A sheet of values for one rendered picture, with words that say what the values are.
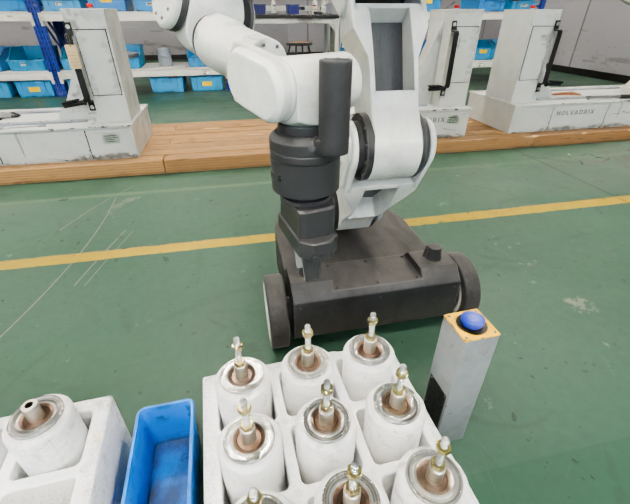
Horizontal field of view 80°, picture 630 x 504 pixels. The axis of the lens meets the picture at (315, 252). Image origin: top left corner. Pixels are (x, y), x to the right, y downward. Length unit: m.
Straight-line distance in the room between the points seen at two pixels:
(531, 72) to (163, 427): 2.84
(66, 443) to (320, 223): 0.53
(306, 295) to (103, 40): 1.83
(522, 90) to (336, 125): 2.68
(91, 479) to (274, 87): 0.63
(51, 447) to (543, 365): 1.08
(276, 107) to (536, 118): 2.77
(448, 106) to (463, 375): 2.20
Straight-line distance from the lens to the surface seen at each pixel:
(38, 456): 0.77
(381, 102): 0.81
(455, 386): 0.79
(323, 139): 0.43
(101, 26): 2.41
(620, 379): 1.26
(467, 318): 0.72
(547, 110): 3.14
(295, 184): 0.45
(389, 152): 0.80
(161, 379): 1.07
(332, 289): 0.95
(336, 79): 0.41
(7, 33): 9.39
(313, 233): 0.48
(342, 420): 0.63
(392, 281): 1.00
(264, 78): 0.43
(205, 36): 0.59
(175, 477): 0.91
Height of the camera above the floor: 0.78
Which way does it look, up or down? 33 degrees down
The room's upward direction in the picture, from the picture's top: straight up
